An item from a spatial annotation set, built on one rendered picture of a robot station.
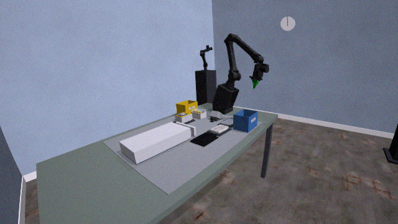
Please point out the yellow open-top bin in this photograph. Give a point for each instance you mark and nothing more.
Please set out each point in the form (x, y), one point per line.
(186, 106)

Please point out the blue open-top bin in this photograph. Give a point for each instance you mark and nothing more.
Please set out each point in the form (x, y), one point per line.
(245, 120)

